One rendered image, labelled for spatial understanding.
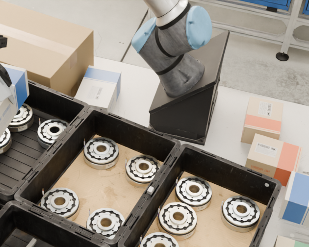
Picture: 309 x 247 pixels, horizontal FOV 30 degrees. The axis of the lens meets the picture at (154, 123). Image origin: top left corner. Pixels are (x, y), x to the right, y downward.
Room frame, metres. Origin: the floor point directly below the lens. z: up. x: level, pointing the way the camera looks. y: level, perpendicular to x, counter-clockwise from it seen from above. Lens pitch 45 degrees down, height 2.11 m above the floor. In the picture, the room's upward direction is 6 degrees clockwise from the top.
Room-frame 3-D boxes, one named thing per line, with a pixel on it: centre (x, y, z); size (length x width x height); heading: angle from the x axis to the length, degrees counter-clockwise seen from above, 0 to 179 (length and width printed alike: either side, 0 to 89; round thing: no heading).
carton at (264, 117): (1.44, -0.37, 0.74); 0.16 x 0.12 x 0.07; 170
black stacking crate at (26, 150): (1.12, 0.41, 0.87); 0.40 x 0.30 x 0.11; 158
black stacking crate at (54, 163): (1.00, 0.13, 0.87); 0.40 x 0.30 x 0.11; 158
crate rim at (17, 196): (1.00, 0.13, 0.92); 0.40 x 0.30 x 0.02; 158
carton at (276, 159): (1.27, -0.40, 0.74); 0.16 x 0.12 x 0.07; 74
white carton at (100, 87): (1.49, 0.21, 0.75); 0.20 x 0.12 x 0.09; 173
